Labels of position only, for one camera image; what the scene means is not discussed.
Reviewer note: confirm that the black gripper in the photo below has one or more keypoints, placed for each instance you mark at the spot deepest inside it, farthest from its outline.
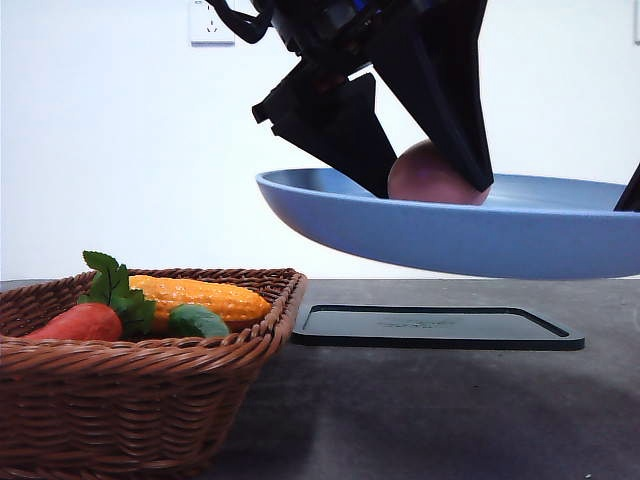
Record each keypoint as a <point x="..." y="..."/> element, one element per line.
<point x="429" y="51"/>

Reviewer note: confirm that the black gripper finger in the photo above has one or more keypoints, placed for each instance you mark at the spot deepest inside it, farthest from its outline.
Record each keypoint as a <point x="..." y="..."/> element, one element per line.
<point x="630" y="199"/>

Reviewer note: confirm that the pink brown egg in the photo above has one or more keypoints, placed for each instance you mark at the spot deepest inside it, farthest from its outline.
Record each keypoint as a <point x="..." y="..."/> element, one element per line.
<point x="419" y="174"/>

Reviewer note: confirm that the blue plate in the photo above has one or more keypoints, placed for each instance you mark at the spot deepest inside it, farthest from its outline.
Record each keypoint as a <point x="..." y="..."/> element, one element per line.
<point x="526" y="228"/>

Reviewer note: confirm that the brown wicker basket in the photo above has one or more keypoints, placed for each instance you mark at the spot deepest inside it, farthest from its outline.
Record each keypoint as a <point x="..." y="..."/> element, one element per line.
<point x="151" y="407"/>

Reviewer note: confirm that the black tray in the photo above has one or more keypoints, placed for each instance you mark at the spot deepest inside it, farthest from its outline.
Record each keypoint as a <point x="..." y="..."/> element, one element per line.
<point x="441" y="327"/>

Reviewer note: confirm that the yellow toy corn cob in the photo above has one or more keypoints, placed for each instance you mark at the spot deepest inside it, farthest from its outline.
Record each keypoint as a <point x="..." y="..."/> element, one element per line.
<point x="167" y="294"/>

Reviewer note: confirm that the green toy vegetable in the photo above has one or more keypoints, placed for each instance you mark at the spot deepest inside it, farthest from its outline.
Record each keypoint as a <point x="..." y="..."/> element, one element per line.
<point x="193" y="320"/>

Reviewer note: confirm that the orange toy carrot with leaves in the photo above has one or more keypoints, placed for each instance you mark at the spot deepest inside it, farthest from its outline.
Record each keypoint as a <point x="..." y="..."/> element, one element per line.
<point x="109" y="311"/>

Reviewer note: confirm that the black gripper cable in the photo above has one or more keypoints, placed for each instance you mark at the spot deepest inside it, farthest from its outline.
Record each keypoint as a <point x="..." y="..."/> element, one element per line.
<point x="251" y="27"/>

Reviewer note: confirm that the white wall socket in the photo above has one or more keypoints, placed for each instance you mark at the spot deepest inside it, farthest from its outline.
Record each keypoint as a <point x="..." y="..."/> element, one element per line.
<point x="206" y="29"/>

